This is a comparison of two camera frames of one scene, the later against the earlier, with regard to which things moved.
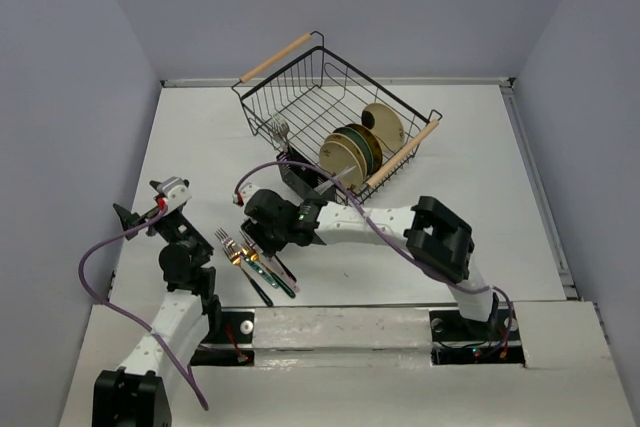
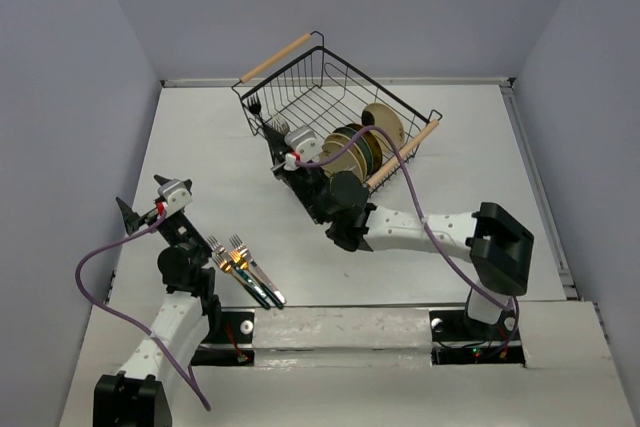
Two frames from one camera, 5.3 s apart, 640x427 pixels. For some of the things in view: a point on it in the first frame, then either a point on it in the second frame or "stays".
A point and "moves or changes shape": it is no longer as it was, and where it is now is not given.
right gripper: (255, 227) → (280, 149)
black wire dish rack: (309, 104) stays
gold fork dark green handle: (233, 251) → (243, 280)
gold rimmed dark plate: (372, 143) stays
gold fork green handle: (253, 256) → (242, 264)
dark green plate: (362, 144) stays
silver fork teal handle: (262, 272) → (216, 244)
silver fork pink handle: (284, 273) → (244, 250)
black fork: (286, 155) moves or changes shape
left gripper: (126, 219) stays
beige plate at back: (387, 127) stays
